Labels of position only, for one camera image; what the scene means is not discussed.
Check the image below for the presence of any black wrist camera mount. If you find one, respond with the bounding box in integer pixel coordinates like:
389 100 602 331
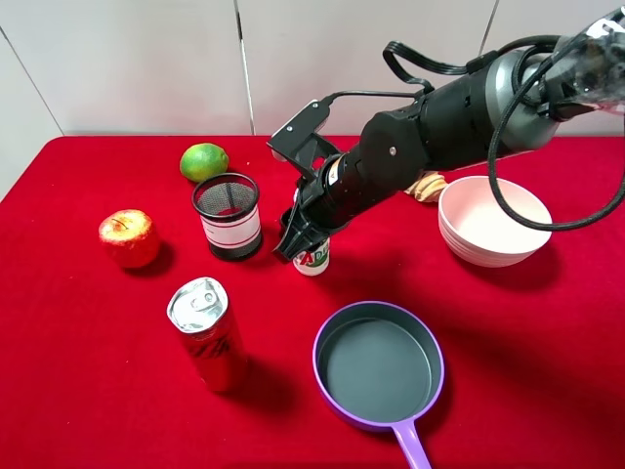
268 96 340 182

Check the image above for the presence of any red apple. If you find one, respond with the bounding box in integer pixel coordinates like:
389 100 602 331
99 209 161 269

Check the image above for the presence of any spiral bread roll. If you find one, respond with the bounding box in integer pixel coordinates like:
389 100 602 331
404 171 448 203

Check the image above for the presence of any pink ribbed bowl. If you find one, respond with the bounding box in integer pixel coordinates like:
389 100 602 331
437 176 551 268

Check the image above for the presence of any red soda can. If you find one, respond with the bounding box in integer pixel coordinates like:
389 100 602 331
166 277 248 393

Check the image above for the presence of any green lime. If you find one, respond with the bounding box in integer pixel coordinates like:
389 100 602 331
180 143 229 183

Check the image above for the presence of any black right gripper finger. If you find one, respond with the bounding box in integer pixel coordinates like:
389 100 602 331
279 207 293 231

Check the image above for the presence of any black mesh pen cup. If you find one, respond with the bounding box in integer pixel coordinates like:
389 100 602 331
191 172 263 261

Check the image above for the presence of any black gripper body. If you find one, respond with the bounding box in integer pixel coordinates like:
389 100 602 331
295 153 386 233

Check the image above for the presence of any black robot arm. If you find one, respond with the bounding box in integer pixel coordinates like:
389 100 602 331
269 9 624 261

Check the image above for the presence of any purple frying pan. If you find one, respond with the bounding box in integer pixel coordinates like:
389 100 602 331
312 301 445 468

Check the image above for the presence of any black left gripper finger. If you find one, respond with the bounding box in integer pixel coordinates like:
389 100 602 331
272 214 326 263

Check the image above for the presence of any black braided cable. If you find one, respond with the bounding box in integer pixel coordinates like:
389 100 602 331
381 33 625 232

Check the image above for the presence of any red tablecloth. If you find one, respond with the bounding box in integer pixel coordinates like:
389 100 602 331
1 136 624 468

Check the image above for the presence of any small white yogurt bottle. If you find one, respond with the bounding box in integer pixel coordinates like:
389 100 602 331
292 238 330 277

